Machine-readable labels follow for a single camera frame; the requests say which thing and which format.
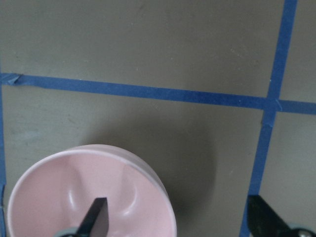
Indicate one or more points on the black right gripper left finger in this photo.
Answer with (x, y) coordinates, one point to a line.
(96, 220)

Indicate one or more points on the small pink bowl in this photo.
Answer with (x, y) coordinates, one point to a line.
(54, 195)

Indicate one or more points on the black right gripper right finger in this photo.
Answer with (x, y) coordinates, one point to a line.
(263, 221)

